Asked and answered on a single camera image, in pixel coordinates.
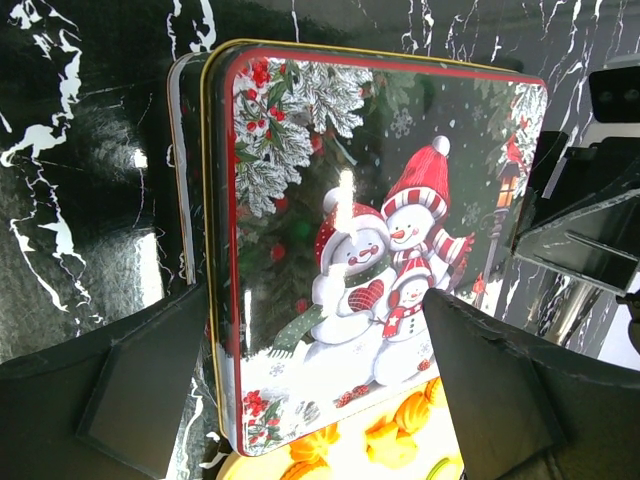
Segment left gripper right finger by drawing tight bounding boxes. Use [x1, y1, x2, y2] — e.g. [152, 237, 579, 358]
[423, 289, 639, 479]

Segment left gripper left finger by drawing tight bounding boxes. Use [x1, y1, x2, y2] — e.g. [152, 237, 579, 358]
[1, 285, 208, 479]

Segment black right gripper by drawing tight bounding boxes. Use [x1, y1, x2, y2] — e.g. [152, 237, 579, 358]
[514, 131, 639, 296]

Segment gold tin lid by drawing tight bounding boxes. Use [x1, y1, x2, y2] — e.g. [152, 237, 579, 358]
[200, 39, 548, 457]

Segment metal tongs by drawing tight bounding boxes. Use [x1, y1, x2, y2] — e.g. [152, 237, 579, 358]
[531, 273, 603, 346]

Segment orange round waffle cookie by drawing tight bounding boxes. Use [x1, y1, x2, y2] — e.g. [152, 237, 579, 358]
[424, 377, 448, 408]

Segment green sandwich cookie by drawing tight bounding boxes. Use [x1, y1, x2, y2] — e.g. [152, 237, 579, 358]
[426, 457, 464, 480]

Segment orange flower cookie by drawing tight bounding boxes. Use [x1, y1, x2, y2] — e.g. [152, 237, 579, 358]
[394, 392, 431, 435]

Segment yellow plastic tray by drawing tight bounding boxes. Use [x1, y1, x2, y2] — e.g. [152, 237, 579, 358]
[217, 382, 464, 480]

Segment orange cat cookie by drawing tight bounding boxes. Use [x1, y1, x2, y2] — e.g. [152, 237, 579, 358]
[365, 416, 418, 470]

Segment orange swirl cookie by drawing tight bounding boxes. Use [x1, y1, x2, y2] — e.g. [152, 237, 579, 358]
[290, 423, 340, 463]

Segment dark cookie tin box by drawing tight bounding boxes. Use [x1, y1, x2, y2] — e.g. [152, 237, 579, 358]
[166, 52, 209, 285]

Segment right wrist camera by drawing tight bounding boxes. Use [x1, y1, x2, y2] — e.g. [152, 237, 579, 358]
[575, 53, 639, 148]

